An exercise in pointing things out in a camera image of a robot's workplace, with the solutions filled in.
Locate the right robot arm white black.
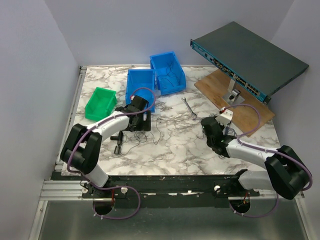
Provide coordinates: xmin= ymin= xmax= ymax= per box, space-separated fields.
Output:
xmin=200 ymin=117 xmax=312 ymax=200

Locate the blue plastic bin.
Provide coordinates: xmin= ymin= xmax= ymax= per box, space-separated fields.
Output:
xmin=149 ymin=51 xmax=187 ymax=96
xmin=125 ymin=69 xmax=156 ymax=107

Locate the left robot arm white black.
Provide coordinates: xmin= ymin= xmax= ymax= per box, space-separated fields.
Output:
xmin=60 ymin=95 xmax=151 ymax=198

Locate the small silver wrench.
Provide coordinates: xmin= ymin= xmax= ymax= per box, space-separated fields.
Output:
xmin=181 ymin=97 xmax=197 ymax=121

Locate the metal switch stand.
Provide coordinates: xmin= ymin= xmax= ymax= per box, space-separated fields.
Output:
xmin=222 ymin=79 xmax=245 ymax=106

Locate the wooden board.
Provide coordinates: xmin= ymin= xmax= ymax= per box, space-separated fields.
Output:
xmin=194 ymin=70 xmax=275 ymax=133

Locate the black T-handle tool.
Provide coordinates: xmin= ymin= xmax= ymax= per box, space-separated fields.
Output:
xmin=110 ymin=130 xmax=124 ymax=155

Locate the black thin cable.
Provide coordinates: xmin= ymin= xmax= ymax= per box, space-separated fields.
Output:
xmin=122 ymin=117 xmax=166 ymax=156

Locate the blue plastic bin left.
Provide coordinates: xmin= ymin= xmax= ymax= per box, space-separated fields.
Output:
xmin=125 ymin=69 xmax=156 ymax=107

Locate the blue plastic bin right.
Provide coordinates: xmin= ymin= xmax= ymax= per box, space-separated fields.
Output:
xmin=149 ymin=51 xmax=187 ymax=96

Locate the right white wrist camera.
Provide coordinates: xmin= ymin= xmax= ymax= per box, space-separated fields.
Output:
xmin=215 ymin=107 xmax=233 ymax=127

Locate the aluminium frame rail left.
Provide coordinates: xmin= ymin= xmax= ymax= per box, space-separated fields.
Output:
xmin=54 ymin=66 xmax=87 ymax=172

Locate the dark network switch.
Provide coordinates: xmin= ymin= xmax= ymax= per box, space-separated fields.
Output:
xmin=190 ymin=21 xmax=309 ymax=104

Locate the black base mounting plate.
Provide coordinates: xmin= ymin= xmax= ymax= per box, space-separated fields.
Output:
xmin=51 ymin=172 xmax=260 ymax=212

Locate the green plastic bin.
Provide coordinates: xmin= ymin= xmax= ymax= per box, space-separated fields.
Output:
xmin=85 ymin=87 xmax=117 ymax=122

